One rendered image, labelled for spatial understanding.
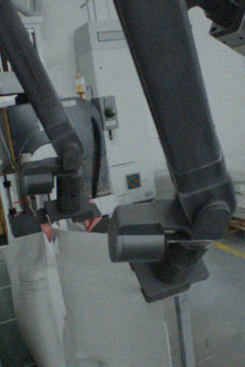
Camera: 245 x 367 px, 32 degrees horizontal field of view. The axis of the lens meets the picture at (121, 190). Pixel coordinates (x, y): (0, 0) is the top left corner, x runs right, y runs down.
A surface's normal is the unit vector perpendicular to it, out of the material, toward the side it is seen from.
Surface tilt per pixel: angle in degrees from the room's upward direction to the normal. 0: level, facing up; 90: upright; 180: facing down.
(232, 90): 90
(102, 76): 90
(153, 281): 46
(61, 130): 103
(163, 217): 30
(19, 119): 90
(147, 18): 118
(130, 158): 90
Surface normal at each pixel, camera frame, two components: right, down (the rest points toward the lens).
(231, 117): 0.40, 0.14
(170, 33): 0.22, 0.59
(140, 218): 0.07, -0.79
